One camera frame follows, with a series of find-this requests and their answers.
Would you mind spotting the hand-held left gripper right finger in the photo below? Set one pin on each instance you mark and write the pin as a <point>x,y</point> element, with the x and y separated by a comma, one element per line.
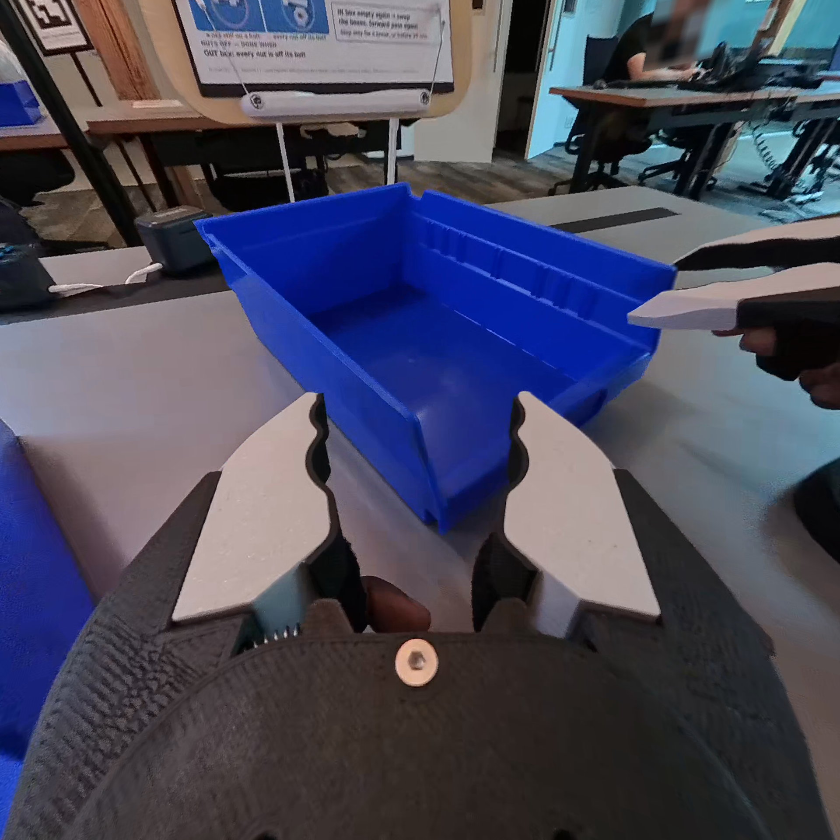
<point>578,532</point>

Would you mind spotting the blue plastic bin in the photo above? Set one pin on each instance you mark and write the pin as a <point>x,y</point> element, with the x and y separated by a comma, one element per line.
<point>17,103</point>
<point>433,355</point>
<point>33,617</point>

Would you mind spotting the wooden office desk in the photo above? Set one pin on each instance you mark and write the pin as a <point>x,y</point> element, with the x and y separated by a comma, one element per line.
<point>683,96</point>

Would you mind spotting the black and blue device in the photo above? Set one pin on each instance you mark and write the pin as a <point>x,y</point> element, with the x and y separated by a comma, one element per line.
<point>24,276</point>

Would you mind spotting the grey tool case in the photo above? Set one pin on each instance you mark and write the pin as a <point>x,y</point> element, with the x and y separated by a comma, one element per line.
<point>175,240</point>

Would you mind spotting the person's left hand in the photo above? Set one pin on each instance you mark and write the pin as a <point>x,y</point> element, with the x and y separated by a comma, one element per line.
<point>394,607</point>

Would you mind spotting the black round cushion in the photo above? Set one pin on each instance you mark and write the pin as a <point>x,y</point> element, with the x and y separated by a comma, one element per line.
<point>820,512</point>

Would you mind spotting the instruction sign board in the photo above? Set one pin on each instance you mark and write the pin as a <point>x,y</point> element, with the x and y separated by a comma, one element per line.
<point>315,46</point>

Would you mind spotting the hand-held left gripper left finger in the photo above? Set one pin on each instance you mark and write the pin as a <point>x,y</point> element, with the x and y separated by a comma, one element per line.
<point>256,532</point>

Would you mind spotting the black and white marker sign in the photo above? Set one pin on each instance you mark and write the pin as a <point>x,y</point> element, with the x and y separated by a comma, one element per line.
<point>55,24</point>

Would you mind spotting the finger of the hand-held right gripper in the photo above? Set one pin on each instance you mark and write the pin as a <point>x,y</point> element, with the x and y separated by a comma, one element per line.
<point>735,302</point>
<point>775,250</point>

